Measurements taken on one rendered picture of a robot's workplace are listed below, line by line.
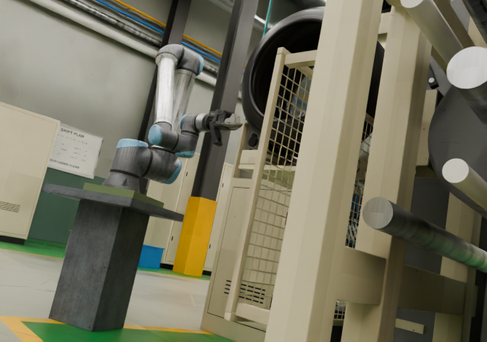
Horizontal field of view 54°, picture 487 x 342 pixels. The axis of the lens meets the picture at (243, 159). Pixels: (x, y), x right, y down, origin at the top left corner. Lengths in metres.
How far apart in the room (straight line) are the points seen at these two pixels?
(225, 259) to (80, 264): 0.86
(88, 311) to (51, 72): 7.79
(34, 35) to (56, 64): 0.63
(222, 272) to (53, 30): 7.80
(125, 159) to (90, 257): 0.49
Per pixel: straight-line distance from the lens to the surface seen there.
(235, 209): 2.84
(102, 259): 2.32
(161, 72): 2.50
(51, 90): 9.76
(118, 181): 2.40
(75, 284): 2.40
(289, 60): 1.27
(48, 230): 9.67
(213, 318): 2.86
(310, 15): 1.99
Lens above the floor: 0.45
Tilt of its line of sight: 11 degrees up
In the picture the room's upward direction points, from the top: 12 degrees clockwise
